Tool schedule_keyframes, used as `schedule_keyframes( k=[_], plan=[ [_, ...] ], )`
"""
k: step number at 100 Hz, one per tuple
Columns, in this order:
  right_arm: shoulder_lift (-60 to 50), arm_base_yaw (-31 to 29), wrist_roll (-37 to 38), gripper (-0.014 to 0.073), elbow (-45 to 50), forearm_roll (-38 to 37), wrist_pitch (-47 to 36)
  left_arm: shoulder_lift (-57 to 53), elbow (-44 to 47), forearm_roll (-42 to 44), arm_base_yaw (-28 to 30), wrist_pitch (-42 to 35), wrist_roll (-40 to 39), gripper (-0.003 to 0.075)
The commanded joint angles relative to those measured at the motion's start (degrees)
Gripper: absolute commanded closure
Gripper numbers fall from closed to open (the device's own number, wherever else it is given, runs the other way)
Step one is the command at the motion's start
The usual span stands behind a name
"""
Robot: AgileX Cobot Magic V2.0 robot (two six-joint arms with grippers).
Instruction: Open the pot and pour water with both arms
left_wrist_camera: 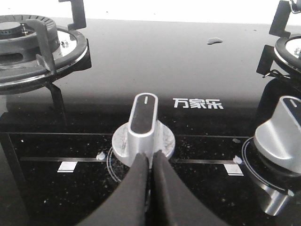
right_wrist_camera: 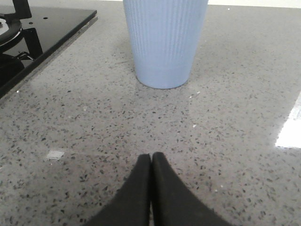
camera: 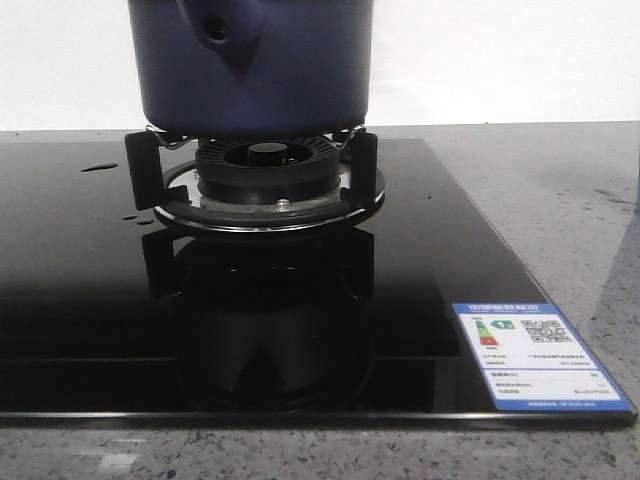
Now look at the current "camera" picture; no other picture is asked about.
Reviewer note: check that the blue saucepan with handle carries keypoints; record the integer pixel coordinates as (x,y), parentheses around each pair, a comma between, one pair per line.
(253,69)

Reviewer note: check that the black right pot support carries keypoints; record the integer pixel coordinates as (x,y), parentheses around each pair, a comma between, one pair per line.
(150,154)

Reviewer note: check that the black right gas burner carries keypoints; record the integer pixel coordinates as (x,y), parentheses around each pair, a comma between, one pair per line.
(248,186)

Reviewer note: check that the black glass gas stove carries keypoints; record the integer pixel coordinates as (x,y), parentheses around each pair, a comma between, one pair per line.
(109,315)

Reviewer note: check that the blue energy label sticker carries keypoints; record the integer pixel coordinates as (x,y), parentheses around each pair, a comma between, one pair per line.
(532,360)

